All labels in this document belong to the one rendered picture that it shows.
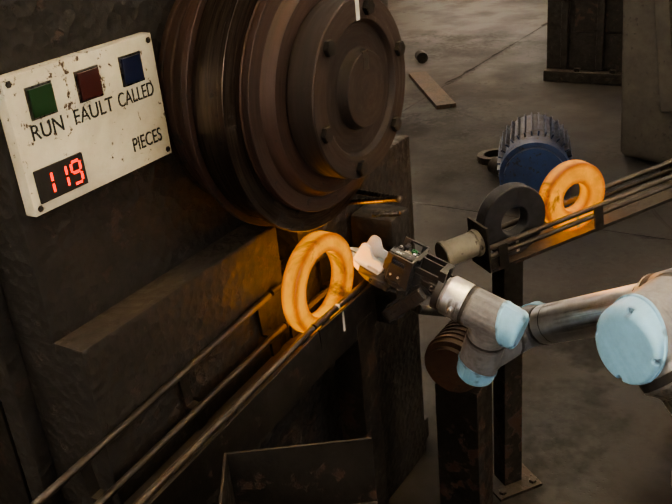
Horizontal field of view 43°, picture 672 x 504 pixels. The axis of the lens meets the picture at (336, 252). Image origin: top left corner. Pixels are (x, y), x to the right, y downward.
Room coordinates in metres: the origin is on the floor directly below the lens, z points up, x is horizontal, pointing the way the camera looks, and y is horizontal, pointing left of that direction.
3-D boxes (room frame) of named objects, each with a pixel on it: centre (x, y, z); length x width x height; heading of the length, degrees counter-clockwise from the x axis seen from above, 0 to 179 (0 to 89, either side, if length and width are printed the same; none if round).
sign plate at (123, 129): (1.12, 0.31, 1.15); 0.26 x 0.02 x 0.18; 146
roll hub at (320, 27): (1.29, -0.05, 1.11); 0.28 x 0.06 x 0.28; 146
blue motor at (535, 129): (3.43, -0.90, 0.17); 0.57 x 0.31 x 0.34; 166
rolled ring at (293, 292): (1.35, 0.04, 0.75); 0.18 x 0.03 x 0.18; 144
